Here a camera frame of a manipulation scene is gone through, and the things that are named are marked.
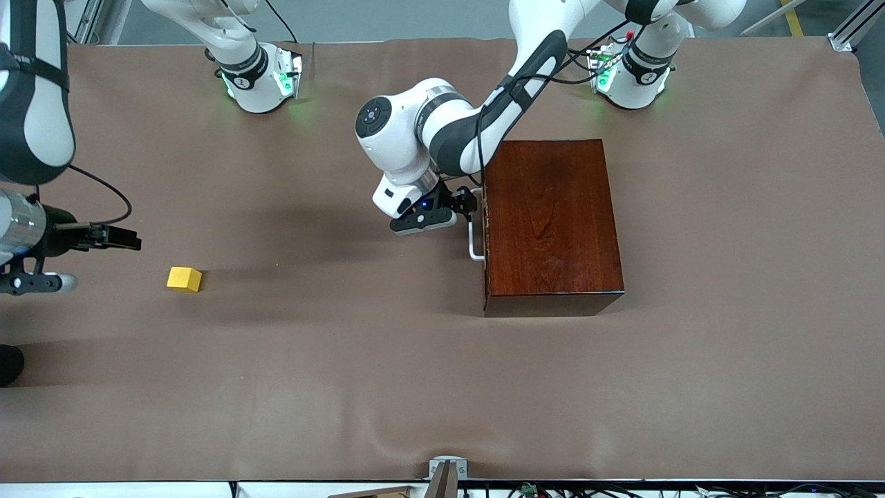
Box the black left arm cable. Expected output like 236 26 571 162
474 24 633 191

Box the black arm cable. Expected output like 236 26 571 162
66 164 133 228
474 24 633 191

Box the yellow cube block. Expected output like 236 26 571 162
167 267 203 293

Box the black right base cable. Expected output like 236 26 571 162
265 0 299 44

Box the light wooden board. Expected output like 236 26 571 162
327 486 416 498

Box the black round object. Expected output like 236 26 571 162
0 344 26 388

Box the metal edge bracket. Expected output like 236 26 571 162
429 456 469 480

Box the wooden drawer with white handle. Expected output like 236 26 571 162
468 142 492 312

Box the grey vertical post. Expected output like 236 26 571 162
424 461 459 498

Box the aluminium frame profile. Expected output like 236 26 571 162
828 0 885 53
69 0 133 46

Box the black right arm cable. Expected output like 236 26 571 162
66 164 133 228

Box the dark red wooden cabinet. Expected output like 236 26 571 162
482 139 625 318

